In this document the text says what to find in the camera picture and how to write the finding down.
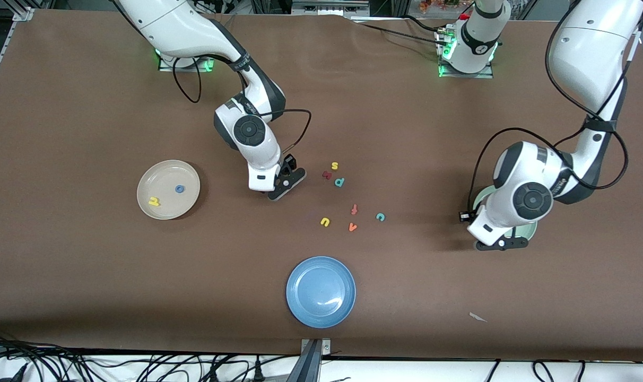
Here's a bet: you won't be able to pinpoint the short black base cable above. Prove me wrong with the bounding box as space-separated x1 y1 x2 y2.
404 15 443 31

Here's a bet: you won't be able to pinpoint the grey background device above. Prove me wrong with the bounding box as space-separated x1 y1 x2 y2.
291 0 370 16

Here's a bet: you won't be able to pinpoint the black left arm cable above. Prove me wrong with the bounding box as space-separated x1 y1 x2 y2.
467 0 643 213

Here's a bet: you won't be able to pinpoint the long black base cable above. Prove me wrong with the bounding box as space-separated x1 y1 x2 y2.
360 22 447 46

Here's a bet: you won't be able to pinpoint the beige brown plate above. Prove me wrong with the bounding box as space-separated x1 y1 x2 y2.
136 160 201 220

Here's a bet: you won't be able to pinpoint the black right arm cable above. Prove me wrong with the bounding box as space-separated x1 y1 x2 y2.
172 56 312 159

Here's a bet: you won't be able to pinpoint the brown table cover sheet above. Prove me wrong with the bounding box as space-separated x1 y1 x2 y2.
0 10 643 362

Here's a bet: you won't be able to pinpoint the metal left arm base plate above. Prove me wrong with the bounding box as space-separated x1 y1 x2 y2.
436 29 495 79

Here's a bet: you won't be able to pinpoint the orange background flowers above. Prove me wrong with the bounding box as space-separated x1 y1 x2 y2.
420 0 473 14

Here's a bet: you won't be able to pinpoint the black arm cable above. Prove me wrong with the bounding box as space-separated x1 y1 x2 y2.
467 0 643 213
172 56 312 159

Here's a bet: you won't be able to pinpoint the grey metal camera post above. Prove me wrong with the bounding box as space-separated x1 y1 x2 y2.
286 338 332 382

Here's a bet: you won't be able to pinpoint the blue plate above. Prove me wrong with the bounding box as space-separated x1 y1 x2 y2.
286 256 357 329

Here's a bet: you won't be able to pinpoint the light green plate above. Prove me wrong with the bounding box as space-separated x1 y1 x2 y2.
472 186 538 240

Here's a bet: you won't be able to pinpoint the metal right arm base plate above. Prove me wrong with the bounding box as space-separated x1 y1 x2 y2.
157 53 216 72

